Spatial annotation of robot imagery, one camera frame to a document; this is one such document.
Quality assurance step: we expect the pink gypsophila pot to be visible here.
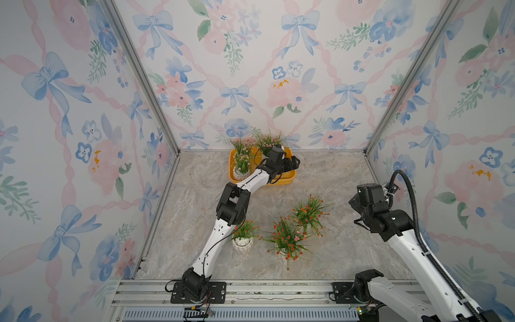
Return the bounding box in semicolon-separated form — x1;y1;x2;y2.
233;152;250;181
230;138;254;157
251;127;284;157

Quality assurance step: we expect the yellow plastic storage box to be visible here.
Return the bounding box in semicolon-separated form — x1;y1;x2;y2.
228;146;297;185

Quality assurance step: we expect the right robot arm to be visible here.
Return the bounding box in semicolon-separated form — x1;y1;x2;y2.
349;184;500;321

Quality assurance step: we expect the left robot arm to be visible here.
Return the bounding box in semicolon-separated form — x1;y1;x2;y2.
181;145;300;302

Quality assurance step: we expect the red flower pot right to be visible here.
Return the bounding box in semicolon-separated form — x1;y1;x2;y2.
292;195;330;237

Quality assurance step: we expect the red flower pot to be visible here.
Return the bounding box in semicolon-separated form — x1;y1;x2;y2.
261;217;312;270
292;195;330;237
231;220;257;256

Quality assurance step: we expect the red flower pot front centre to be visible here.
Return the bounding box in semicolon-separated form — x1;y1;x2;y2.
261;217;312;270

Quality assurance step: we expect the red flower pot front left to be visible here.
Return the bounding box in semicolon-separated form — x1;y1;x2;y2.
231;220;257;256

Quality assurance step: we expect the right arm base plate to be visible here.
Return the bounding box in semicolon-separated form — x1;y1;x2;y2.
331;282;380;306

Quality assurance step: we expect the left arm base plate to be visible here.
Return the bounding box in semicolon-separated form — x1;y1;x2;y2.
170;282;227;305

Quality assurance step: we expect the left corner aluminium post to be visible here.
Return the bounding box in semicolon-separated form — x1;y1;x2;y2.
99;0;181;157

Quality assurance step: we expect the corner aluminium post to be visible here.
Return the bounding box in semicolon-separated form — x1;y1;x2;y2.
99;0;181;157
363;1;462;160

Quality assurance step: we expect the aluminium front rail frame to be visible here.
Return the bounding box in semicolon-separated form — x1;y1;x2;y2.
105;278;459;322

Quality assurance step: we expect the right corner aluminium post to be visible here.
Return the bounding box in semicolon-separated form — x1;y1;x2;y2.
363;1;462;160

